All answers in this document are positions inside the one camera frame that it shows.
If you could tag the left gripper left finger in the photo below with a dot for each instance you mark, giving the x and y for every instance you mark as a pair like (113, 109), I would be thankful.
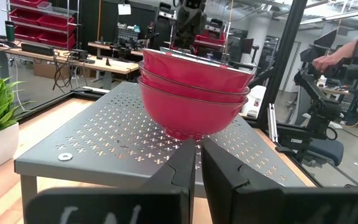
(179, 174)

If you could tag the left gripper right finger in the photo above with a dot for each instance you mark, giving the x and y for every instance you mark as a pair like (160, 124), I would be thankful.
(222, 180)

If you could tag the person's forearm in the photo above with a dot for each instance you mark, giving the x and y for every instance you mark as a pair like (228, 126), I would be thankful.
(356, 45)

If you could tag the red storage bins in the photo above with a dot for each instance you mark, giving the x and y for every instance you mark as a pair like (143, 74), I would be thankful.
(210, 39)

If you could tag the white paper sheet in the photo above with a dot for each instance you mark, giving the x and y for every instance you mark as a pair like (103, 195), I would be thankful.
(124, 9)

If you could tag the silver aluminium profile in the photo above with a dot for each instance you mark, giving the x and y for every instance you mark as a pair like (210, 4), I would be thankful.
(272, 123)

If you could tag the grey perforated metal riser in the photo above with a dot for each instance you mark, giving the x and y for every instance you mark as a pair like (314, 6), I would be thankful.
(104, 137)

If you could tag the wooden workbench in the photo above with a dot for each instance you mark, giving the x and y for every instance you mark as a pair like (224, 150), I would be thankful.
(117, 66)

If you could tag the white bin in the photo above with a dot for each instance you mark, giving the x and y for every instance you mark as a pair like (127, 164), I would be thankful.
(255, 99)

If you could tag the wooden bench with robots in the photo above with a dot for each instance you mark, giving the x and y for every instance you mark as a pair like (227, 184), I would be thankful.
(104, 46)

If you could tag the yellow pole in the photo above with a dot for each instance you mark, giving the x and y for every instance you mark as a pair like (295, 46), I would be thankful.
(99, 18)

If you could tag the grey office chair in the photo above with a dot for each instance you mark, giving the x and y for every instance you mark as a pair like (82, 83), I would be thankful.
(325, 151)

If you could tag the small black device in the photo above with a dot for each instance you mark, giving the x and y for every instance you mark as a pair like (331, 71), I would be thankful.
(79, 54)

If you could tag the cardboard box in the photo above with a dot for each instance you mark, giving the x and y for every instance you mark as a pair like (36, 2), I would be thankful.
(43, 68)

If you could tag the flat black box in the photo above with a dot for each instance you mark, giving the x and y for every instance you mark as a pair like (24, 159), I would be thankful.
(37, 49)

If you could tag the dark green bottle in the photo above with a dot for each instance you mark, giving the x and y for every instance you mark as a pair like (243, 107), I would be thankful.
(10, 31)

